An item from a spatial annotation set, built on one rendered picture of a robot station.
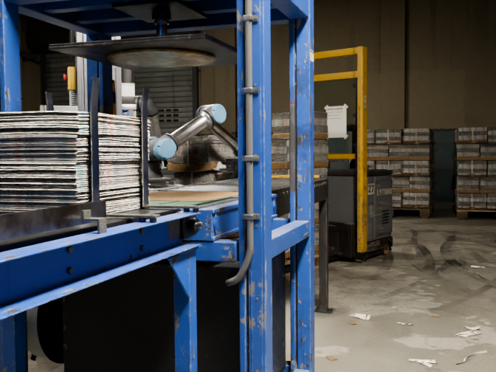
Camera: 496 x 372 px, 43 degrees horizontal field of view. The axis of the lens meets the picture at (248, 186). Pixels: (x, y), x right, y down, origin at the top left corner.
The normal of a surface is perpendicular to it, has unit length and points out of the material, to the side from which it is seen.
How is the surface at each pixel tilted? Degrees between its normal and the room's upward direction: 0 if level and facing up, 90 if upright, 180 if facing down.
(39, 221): 90
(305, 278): 90
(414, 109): 90
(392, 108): 90
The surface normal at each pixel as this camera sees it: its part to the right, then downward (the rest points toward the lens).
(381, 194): 0.78, 0.03
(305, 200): -0.31, 0.05
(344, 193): -0.62, 0.04
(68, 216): 0.95, 0.01
